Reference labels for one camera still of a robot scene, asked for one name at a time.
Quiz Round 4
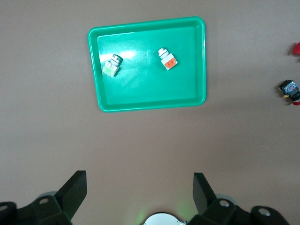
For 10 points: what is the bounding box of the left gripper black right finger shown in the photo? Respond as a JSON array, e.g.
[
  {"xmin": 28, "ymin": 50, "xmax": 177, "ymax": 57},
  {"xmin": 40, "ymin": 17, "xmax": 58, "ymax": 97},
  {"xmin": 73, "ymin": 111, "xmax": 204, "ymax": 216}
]
[{"xmin": 187, "ymin": 172, "xmax": 291, "ymax": 225}]

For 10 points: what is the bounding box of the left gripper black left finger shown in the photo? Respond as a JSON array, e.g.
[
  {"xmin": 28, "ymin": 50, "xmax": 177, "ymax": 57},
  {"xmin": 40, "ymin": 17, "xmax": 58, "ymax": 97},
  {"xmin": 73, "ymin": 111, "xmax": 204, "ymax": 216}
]
[{"xmin": 0, "ymin": 170, "xmax": 88, "ymax": 225}]

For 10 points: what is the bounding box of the white button with green block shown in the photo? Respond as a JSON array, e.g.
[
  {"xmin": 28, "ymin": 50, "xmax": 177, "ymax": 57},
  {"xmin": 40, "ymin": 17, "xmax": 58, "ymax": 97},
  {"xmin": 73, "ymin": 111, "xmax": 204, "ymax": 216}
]
[{"xmin": 102, "ymin": 54, "xmax": 124, "ymax": 77}]

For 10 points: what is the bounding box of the white button with orange block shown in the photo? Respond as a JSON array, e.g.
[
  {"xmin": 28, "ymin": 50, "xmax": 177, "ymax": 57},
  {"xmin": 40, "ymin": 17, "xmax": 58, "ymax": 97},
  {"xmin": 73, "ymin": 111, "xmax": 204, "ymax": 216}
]
[{"xmin": 157, "ymin": 47, "xmax": 178, "ymax": 71}]

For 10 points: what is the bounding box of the green plastic tray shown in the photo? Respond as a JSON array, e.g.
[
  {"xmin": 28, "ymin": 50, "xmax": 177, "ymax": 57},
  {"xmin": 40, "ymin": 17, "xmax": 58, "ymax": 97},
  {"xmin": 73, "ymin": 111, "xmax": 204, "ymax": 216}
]
[{"xmin": 87, "ymin": 16, "xmax": 207, "ymax": 113}]

